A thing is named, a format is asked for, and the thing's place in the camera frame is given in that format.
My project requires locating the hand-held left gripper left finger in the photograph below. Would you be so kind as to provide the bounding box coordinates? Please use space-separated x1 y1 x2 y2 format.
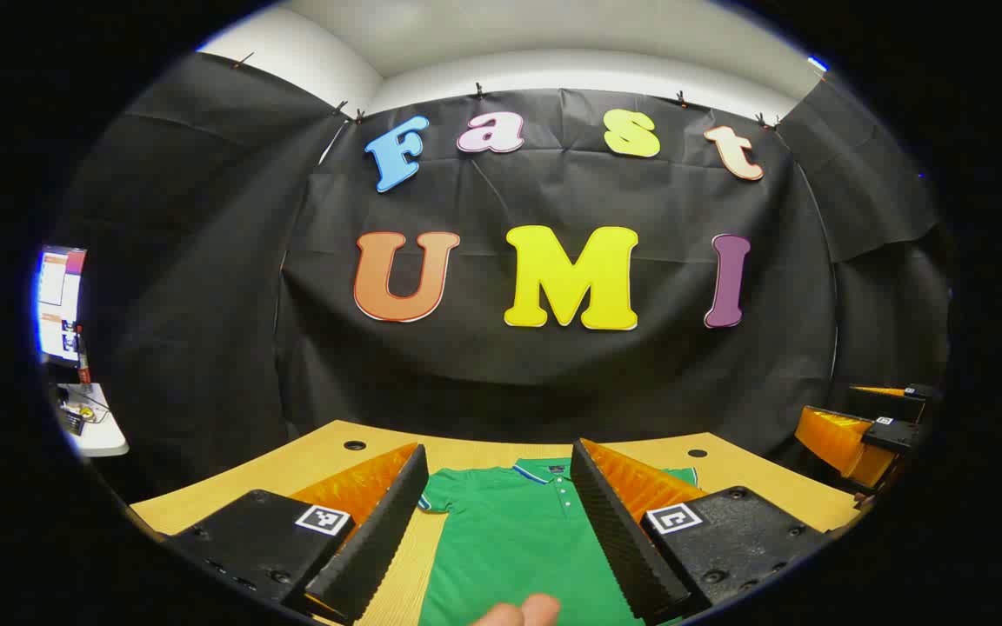
166 443 430 625

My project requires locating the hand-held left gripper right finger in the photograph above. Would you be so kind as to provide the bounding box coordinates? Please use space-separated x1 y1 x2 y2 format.
569 438 831 625

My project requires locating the green T-shirt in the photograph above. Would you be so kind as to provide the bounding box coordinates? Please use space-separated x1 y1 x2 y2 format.
417 458 700 626

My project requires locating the black backdrop cloth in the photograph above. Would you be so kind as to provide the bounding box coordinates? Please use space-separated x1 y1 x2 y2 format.
57 52 959 505

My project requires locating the white side table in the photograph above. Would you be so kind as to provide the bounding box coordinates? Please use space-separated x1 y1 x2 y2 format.
53 383 130 459

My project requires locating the computer monitor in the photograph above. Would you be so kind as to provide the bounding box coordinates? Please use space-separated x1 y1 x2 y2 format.
36 246 87 366

